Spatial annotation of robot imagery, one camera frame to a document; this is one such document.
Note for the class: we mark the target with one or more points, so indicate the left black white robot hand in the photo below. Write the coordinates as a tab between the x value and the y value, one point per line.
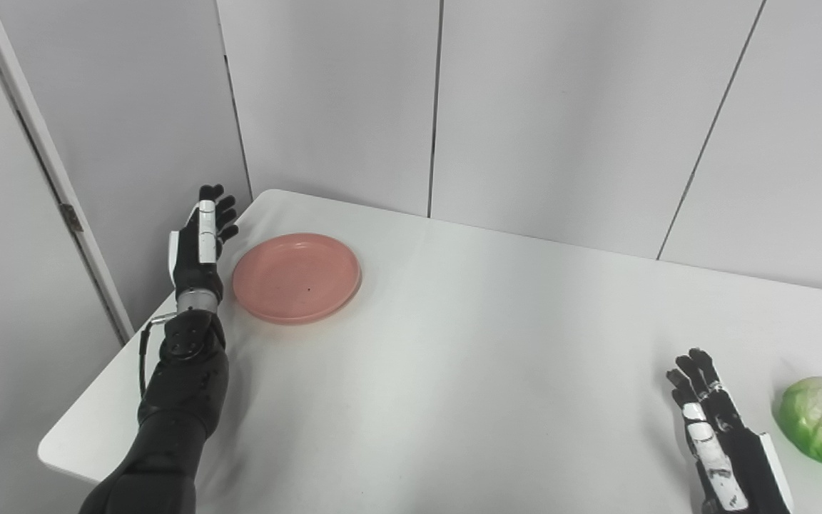
193	268

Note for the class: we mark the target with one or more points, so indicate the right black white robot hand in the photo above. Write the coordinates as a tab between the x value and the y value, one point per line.
736	450

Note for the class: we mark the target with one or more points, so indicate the pink round plate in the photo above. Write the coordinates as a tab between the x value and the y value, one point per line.
295	278

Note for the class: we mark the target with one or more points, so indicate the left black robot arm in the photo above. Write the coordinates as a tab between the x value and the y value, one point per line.
179	400

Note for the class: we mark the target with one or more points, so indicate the metal door hinge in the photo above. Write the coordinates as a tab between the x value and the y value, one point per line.
72	218

